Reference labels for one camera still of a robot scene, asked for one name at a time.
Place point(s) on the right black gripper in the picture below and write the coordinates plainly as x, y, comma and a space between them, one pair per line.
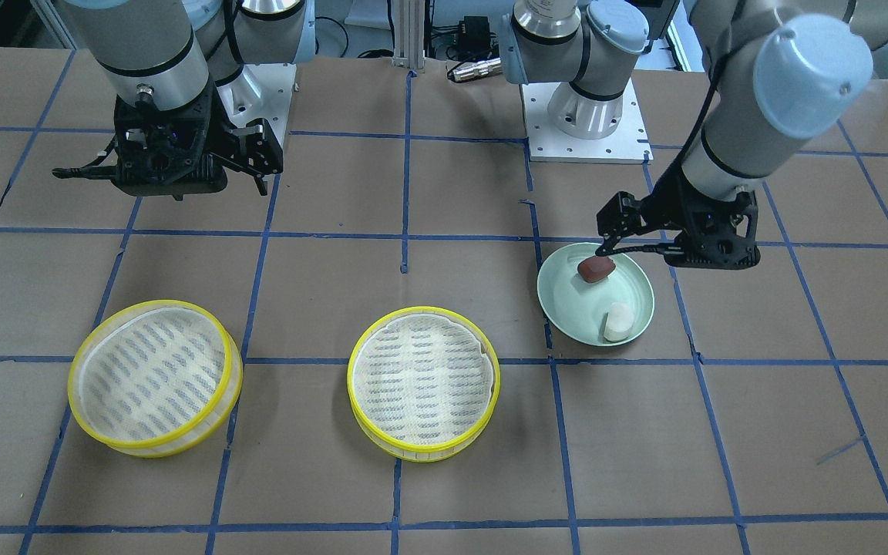
257, 151

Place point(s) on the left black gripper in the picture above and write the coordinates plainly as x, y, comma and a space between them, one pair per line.
664, 202

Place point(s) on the brown bun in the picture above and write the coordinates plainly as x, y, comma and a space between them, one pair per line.
595, 269

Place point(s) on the white bun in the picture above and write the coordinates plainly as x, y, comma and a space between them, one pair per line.
619, 322

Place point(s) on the yellow steamer basket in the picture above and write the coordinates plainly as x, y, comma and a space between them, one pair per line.
423, 383
155, 379

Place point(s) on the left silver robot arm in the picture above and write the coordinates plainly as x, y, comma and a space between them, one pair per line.
781, 73

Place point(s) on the light green plate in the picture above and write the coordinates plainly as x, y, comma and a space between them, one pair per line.
577, 309

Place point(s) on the silver flashlight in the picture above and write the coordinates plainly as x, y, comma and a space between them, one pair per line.
468, 71

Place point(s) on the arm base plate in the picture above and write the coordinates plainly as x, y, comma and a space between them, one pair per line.
261, 91
565, 127

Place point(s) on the aluminium frame post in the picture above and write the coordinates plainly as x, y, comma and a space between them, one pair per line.
408, 25

